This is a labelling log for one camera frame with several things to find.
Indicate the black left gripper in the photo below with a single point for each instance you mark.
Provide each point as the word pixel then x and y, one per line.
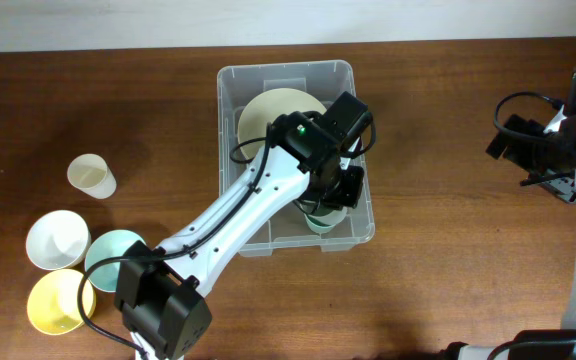
pixel 352 196

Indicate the white small bowl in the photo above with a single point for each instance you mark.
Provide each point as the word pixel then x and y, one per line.
pixel 59 239

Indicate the cream plastic cup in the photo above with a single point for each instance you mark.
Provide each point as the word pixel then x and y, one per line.
pixel 91 174

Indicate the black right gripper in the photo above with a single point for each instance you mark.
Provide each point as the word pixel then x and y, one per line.
pixel 516 151

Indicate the yellow small bowl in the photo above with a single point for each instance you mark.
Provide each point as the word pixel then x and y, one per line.
pixel 52 306

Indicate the beige shallow bowl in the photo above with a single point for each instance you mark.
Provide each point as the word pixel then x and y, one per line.
pixel 266 108

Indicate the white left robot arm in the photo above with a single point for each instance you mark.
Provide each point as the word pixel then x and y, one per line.
pixel 161 291

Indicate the mint green plastic cup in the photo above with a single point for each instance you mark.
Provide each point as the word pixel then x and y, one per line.
pixel 325 219

